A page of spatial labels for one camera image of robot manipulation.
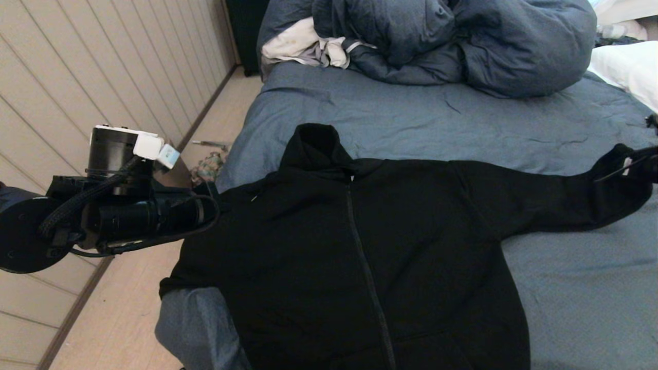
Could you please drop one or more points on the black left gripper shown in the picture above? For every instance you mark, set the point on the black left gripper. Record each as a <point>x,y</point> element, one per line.
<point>203,208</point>

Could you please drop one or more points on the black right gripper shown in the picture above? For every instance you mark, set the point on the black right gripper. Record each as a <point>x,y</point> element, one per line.
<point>650,167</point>

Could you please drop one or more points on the black hoodie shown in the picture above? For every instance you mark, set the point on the black hoodie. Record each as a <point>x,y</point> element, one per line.
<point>385,257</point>

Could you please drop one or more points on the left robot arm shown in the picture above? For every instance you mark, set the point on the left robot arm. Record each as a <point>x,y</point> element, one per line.
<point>31,231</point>

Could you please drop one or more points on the brown trash bin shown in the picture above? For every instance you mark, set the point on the brown trash bin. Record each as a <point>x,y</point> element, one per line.
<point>180,177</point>

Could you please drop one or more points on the thin metal stick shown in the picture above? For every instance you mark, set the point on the thin metal stick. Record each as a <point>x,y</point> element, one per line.
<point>211,144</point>

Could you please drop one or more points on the white pillow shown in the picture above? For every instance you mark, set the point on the white pillow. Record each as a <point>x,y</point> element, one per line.
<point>632,69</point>

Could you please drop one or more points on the beige crumpled item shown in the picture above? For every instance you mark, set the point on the beige crumpled item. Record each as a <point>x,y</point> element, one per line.
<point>617,32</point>

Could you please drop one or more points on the white blanket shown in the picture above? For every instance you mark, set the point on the white blanket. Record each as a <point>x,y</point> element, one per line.
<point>627,9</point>

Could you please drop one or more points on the dark blue duvet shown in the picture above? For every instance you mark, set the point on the dark blue duvet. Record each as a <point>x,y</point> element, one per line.
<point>514,51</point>

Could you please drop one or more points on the black cabinet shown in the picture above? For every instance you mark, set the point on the black cabinet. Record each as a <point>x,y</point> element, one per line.
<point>247,31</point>

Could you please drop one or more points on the crumpled white garment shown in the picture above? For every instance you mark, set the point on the crumpled white garment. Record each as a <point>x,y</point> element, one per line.
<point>293,45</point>

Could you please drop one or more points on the blue-sheeted bed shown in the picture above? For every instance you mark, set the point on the blue-sheeted bed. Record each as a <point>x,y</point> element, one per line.
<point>437,118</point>

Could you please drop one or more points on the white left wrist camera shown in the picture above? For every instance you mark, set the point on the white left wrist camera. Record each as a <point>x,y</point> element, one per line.
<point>162,151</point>

